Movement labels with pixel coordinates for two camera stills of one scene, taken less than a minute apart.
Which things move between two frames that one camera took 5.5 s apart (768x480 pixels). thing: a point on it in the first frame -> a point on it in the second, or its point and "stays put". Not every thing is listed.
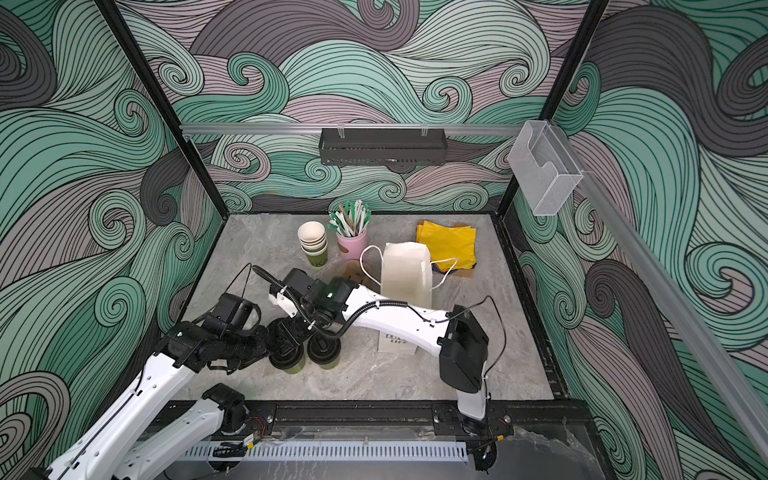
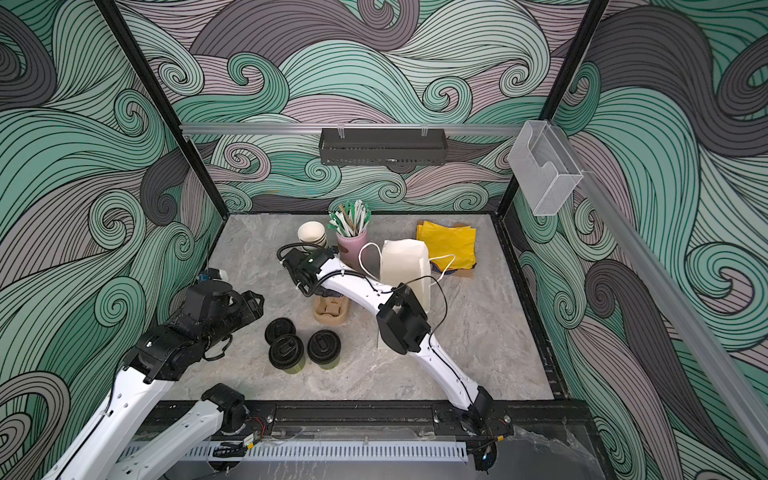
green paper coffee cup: (331, 365) stays put
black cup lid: (286, 355) stays put
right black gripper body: (298, 327) -> (308, 288)
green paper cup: (297, 368) stays put
